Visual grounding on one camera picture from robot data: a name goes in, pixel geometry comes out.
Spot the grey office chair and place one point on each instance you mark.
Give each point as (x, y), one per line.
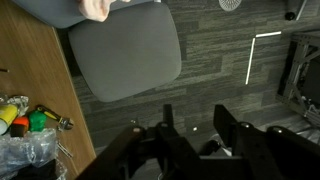
(134, 50)

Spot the yellow white bottle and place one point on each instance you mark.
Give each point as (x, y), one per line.
(7, 115)

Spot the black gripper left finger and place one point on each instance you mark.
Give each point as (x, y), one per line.
(167, 116)

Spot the green plastic toy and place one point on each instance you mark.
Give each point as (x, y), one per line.
(37, 121)

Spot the yellow handled wrench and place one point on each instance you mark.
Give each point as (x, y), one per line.
(65, 123)

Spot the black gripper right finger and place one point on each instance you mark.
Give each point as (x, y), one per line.
(225, 125)

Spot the clear plastic bag pile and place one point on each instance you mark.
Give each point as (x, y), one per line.
(35, 148)

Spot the peach printed towel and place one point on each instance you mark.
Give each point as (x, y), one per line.
(96, 10)

